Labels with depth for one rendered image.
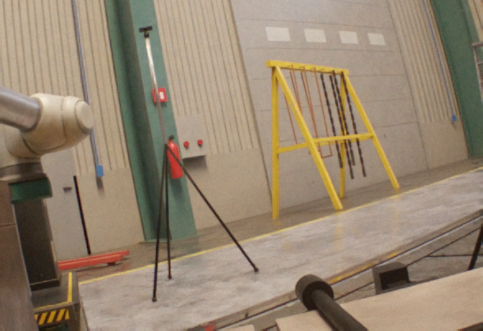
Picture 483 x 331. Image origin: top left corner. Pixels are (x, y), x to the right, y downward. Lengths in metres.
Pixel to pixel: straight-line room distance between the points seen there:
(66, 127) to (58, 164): 5.88
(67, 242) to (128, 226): 1.02
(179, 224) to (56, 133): 5.36
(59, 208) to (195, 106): 2.97
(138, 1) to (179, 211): 3.16
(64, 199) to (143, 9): 3.05
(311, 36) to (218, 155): 3.64
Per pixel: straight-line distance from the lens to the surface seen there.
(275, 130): 6.85
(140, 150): 7.66
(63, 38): 7.95
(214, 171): 8.32
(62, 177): 7.31
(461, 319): 0.76
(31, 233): 1.95
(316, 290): 0.97
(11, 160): 1.62
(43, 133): 1.45
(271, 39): 9.76
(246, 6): 9.74
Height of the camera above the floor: 0.57
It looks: 3 degrees up
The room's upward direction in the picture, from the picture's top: 11 degrees counter-clockwise
